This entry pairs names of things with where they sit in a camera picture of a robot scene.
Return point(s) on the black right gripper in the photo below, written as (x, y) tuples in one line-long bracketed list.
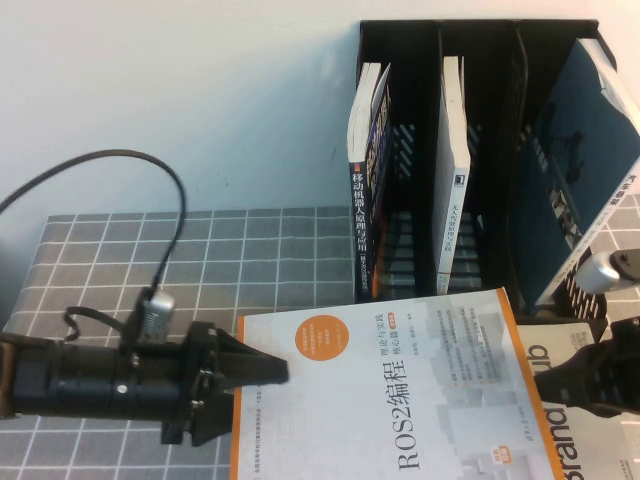
[(617, 370)]

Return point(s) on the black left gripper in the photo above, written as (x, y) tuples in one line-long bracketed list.
[(202, 365)]

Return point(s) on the white ROS2 book orange trim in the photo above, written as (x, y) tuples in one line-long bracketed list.
[(375, 400)]

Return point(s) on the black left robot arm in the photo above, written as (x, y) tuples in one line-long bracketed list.
[(85, 380)]

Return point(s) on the Billion Dollar Brand Club book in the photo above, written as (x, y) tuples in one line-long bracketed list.
[(550, 450)]

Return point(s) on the dark navy mobile robot book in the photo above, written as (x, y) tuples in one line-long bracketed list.
[(361, 225)]

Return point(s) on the white spine driverless car book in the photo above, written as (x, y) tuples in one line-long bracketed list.
[(452, 200)]

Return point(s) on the blue car suspension book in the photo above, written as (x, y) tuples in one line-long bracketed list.
[(565, 150)]

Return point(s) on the black plastic book stand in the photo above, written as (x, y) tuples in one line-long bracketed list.
[(495, 150)]

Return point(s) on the grey checked tablecloth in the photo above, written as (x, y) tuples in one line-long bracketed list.
[(225, 260)]

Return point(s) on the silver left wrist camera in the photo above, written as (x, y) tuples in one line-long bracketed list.
[(157, 310)]

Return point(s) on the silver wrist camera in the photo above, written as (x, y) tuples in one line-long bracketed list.
[(157, 310), (595, 272)]

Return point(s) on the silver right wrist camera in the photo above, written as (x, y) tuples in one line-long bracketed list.
[(595, 272)]

